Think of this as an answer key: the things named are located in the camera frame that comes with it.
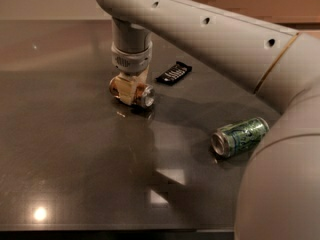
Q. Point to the green soda can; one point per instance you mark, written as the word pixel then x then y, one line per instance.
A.
pixel 239 137

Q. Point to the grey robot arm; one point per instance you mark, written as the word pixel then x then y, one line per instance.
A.
pixel 279 194

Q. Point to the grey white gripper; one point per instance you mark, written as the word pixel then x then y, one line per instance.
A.
pixel 132 61

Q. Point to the black candy bar wrapper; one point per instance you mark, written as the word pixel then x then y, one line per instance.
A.
pixel 174 74

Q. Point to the orange soda can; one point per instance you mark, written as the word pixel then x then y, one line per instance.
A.
pixel 145 94

